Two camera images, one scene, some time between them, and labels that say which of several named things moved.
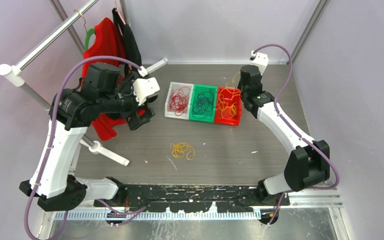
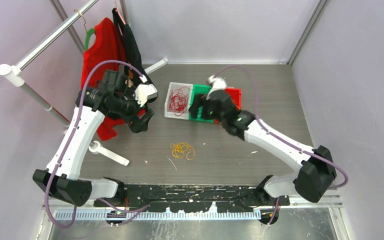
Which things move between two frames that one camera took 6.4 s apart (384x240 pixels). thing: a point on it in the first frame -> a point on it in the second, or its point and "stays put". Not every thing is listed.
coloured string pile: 178,101 stays put
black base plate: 242,199 stays put
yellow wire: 230,90 -> 234,102
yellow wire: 179,149 stays put
